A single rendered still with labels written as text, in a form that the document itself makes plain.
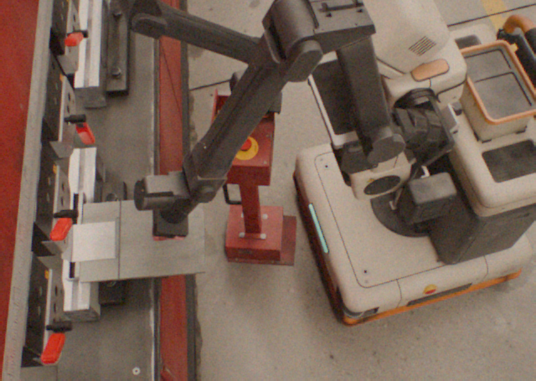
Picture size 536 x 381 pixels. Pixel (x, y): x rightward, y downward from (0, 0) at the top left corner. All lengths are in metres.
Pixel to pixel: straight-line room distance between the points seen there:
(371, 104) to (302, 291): 1.38
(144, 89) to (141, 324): 0.63
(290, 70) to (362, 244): 1.33
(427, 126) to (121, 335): 0.79
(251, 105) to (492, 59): 0.96
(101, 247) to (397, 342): 1.27
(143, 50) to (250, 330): 1.07
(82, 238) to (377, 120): 0.68
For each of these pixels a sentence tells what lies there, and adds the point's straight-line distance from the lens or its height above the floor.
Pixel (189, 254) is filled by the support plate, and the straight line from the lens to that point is 1.40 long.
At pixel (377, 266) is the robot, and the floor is 0.28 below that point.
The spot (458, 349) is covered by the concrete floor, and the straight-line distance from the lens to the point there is 2.43.
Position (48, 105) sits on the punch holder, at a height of 1.32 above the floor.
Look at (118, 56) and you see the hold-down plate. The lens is 1.82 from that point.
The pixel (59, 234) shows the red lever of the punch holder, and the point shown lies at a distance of 1.13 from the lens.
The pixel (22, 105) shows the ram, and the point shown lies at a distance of 1.13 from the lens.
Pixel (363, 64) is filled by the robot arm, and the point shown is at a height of 1.49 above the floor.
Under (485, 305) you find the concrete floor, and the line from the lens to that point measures 2.50.
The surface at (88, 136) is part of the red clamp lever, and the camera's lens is 1.35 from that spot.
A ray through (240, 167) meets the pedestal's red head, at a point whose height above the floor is 0.77.
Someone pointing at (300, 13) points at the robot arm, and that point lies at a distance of 0.92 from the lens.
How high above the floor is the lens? 2.31
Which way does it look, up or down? 64 degrees down
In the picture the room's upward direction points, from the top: 2 degrees counter-clockwise
